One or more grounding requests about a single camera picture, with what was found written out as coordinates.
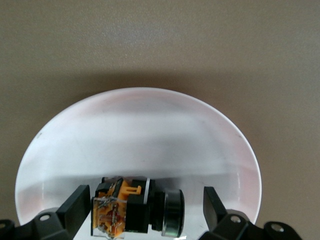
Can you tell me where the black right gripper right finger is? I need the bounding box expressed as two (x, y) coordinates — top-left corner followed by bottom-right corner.
(199, 186), (320, 240)

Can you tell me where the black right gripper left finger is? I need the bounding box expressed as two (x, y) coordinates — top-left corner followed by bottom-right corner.
(0, 184), (91, 240)

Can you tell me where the orange and black switch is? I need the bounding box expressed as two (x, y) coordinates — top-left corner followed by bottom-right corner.
(90, 176), (186, 238)

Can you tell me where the pink round plate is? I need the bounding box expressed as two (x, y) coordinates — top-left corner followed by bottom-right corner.
(14, 86), (262, 240)

